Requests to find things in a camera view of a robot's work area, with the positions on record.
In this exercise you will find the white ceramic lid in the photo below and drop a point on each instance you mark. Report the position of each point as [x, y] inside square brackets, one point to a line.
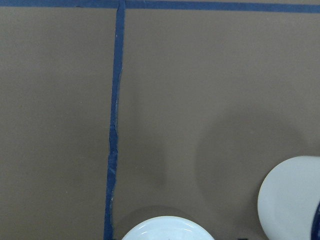
[168, 228]

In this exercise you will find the white enamel mug blue rim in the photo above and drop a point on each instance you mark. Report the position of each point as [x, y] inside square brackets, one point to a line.
[288, 201]

